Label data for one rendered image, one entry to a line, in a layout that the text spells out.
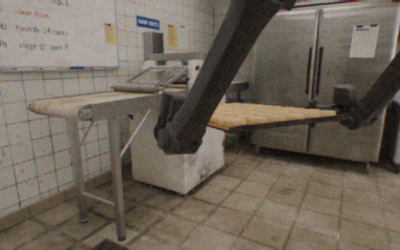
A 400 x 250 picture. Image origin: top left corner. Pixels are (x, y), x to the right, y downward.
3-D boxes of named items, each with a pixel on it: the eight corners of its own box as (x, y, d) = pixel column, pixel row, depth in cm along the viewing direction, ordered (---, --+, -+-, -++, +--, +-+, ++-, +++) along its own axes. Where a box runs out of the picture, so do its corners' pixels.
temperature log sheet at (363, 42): (374, 57, 250) (379, 24, 243) (375, 57, 248) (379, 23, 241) (349, 57, 260) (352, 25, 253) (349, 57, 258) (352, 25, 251)
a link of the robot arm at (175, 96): (162, 153, 55) (198, 151, 60) (170, 99, 52) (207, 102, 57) (146, 134, 65) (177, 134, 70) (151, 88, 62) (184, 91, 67)
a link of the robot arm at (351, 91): (351, 129, 81) (372, 123, 83) (356, 93, 76) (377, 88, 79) (323, 118, 91) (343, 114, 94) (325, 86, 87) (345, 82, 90)
